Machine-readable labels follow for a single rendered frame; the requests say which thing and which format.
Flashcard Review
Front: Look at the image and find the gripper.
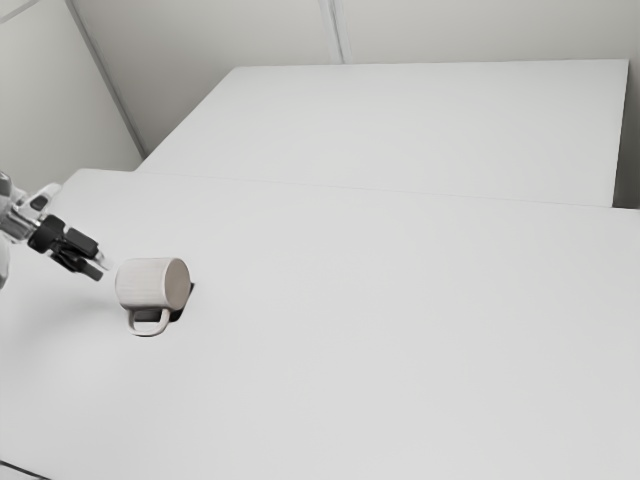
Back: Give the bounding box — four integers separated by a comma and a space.
26, 214, 111, 283

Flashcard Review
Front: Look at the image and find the cream ribbed mug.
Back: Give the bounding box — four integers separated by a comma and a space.
114, 256, 192, 338

